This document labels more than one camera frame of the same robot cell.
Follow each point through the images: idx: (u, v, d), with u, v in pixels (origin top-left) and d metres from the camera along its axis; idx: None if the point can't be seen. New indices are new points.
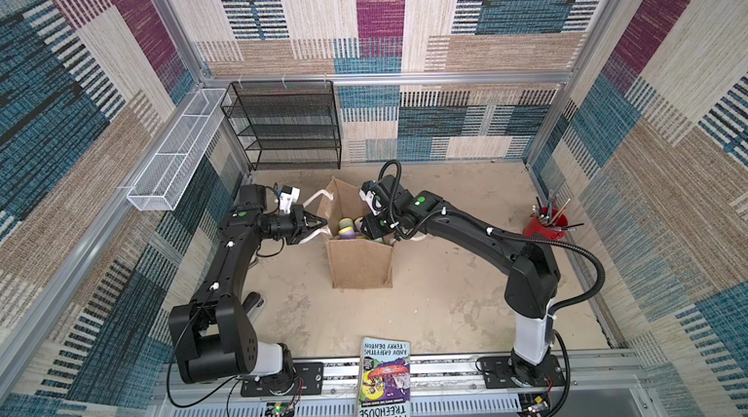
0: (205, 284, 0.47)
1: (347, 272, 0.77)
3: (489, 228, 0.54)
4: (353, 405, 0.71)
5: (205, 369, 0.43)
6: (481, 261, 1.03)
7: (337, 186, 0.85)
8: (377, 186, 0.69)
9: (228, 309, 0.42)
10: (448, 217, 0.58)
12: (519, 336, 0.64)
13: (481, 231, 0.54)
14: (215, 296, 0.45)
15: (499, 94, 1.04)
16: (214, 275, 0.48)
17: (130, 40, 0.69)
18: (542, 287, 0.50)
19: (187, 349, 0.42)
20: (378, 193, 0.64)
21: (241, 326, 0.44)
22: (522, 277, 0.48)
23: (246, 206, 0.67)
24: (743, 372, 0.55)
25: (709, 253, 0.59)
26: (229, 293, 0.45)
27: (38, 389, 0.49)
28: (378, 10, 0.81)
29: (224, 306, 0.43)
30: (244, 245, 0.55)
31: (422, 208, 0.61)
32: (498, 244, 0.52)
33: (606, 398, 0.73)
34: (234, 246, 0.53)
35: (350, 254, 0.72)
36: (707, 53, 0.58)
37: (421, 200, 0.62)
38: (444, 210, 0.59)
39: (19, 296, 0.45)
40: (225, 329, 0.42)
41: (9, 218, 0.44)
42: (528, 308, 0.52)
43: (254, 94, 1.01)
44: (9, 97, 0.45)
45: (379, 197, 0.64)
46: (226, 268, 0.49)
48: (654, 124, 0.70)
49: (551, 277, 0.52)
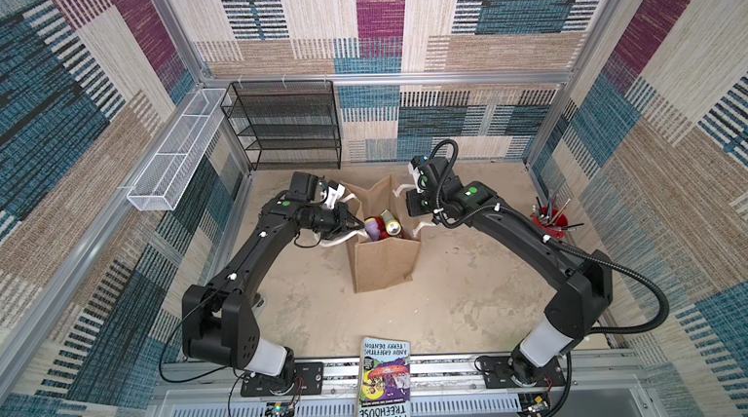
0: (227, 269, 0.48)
1: (371, 277, 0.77)
3: (546, 236, 0.50)
4: (353, 405, 0.71)
5: (204, 352, 0.44)
6: (481, 261, 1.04)
7: (349, 186, 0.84)
8: (427, 168, 0.65)
9: (235, 307, 0.42)
10: (500, 214, 0.54)
12: (532, 341, 0.63)
13: (536, 238, 0.50)
14: (229, 285, 0.45)
15: (499, 94, 1.04)
16: (237, 265, 0.48)
17: (131, 41, 0.70)
18: (593, 308, 0.45)
19: (191, 327, 0.44)
20: (426, 174, 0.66)
21: (243, 326, 0.44)
22: (575, 293, 0.44)
23: (293, 194, 0.67)
24: (743, 372, 0.55)
25: (709, 253, 0.59)
26: (241, 288, 0.45)
27: (38, 390, 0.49)
28: (378, 10, 0.81)
29: (232, 302, 0.43)
30: (275, 238, 0.54)
31: (473, 200, 0.57)
32: (553, 253, 0.48)
33: (606, 398, 0.73)
34: (266, 238, 0.53)
35: (376, 255, 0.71)
36: (707, 53, 0.58)
37: (471, 191, 0.58)
38: (497, 207, 0.55)
39: (19, 296, 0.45)
40: (227, 321, 0.42)
41: (9, 218, 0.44)
42: (567, 326, 0.49)
43: (255, 94, 1.01)
44: (9, 97, 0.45)
45: (427, 178, 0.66)
46: (249, 258, 0.49)
48: (654, 123, 0.70)
49: (604, 300, 0.48)
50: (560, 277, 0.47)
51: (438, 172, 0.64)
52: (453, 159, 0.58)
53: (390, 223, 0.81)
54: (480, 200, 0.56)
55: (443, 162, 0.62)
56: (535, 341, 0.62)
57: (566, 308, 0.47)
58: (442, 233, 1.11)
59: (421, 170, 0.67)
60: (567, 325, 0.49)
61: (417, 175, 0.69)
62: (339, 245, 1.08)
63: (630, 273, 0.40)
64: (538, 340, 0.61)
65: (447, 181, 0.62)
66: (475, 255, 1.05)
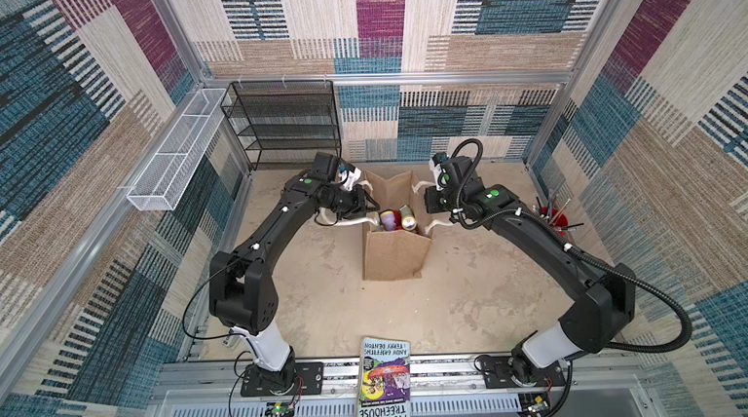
0: (250, 239, 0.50)
1: (383, 267, 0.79)
3: (568, 245, 0.49)
4: (353, 405, 0.71)
5: (226, 316, 0.48)
6: (481, 261, 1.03)
7: (367, 173, 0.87)
8: (450, 165, 0.63)
9: (257, 274, 0.45)
10: (521, 219, 0.53)
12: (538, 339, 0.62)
13: (558, 246, 0.49)
14: (252, 254, 0.48)
15: (499, 94, 1.04)
16: (260, 235, 0.52)
17: (131, 40, 0.70)
18: (612, 324, 0.44)
19: (216, 287, 0.47)
20: (448, 172, 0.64)
21: (264, 293, 0.47)
22: (593, 307, 0.43)
23: (316, 173, 0.68)
24: (743, 372, 0.55)
25: (709, 253, 0.59)
26: (263, 258, 0.48)
27: (38, 389, 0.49)
28: (379, 10, 0.81)
29: (255, 270, 0.46)
30: (297, 213, 0.57)
31: (494, 203, 0.56)
32: (574, 263, 0.47)
33: (606, 398, 0.73)
34: (287, 211, 0.56)
35: (387, 247, 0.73)
36: (707, 53, 0.58)
37: (494, 194, 0.57)
38: (518, 210, 0.54)
39: (19, 296, 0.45)
40: (250, 286, 0.45)
41: (9, 218, 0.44)
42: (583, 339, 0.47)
43: (254, 94, 1.01)
44: (9, 97, 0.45)
45: (448, 176, 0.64)
46: (271, 230, 0.52)
48: (654, 123, 0.70)
49: (624, 316, 0.46)
50: (579, 287, 0.45)
51: (461, 172, 0.63)
52: (477, 156, 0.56)
53: (406, 219, 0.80)
54: (502, 204, 0.56)
55: (467, 160, 0.61)
56: (541, 342, 0.61)
57: (582, 320, 0.46)
58: (442, 233, 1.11)
59: (443, 169, 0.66)
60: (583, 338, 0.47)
61: (438, 173, 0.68)
62: (339, 245, 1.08)
63: (659, 294, 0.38)
64: (545, 340, 0.59)
65: (468, 182, 0.61)
66: (476, 255, 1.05)
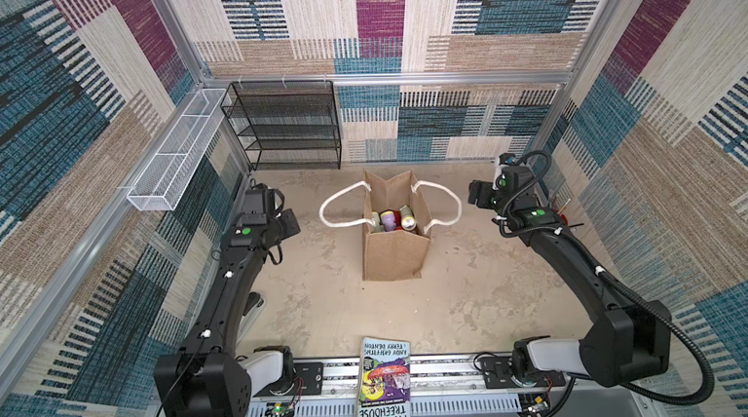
0: (199, 326, 0.43)
1: (382, 266, 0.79)
3: (599, 269, 0.49)
4: (353, 405, 0.71)
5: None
6: (481, 262, 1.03)
7: (366, 173, 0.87)
8: (510, 173, 0.65)
9: (217, 365, 0.39)
10: (559, 239, 0.55)
12: (548, 343, 0.60)
13: (590, 270, 0.49)
14: (205, 346, 0.41)
15: (499, 94, 1.04)
16: (208, 318, 0.44)
17: (131, 41, 0.70)
18: (628, 355, 0.42)
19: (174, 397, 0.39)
20: (506, 178, 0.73)
21: (230, 382, 0.40)
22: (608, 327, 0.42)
23: (251, 216, 0.61)
24: (743, 373, 0.55)
25: (709, 253, 0.59)
26: (219, 345, 0.41)
27: (38, 390, 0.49)
28: (379, 10, 0.81)
29: (213, 361, 0.39)
30: (243, 274, 0.50)
31: (537, 220, 0.59)
32: (602, 287, 0.46)
33: (606, 398, 0.73)
34: (232, 278, 0.49)
35: (386, 248, 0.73)
36: (707, 53, 0.58)
37: (540, 212, 0.60)
38: (557, 231, 0.56)
39: (19, 297, 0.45)
40: (215, 382, 0.39)
41: (9, 218, 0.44)
42: (602, 369, 0.44)
43: (254, 94, 1.01)
44: (9, 97, 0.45)
45: (505, 181, 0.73)
46: (220, 308, 0.45)
48: (654, 124, 0.70)
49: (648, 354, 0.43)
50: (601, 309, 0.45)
51: (518, 183, 0.64)
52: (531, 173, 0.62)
53: (406, 219, 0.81)
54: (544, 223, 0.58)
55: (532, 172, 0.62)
56: (554, 352, 0.58)
57: (599, 347, 0.44)
58: (442, 233, 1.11)
59: (504, 172, 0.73)
60: (599, 368, 0.45)
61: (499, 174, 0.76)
62: (339, 245, 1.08)
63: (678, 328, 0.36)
64: (560, 350, 0.57)
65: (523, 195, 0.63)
66: (476, 255, 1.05)
